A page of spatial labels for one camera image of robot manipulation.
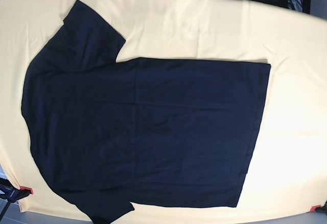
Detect dark navy T-shirt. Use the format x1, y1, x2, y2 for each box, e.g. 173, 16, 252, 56
21, 1, 271, 223

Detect yellow table cloth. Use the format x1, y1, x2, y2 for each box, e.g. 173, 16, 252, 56
1, 0, 326, 223

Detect left red-black table clamp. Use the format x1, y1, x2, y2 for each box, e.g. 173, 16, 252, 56
1, 178, 33, 220

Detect red-black table clamp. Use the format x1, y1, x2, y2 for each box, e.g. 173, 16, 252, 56
1, 178, 33, 220
310, 201, 327, 214

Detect right red-black table clamp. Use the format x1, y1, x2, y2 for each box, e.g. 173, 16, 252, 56
310, 201, 327, 214

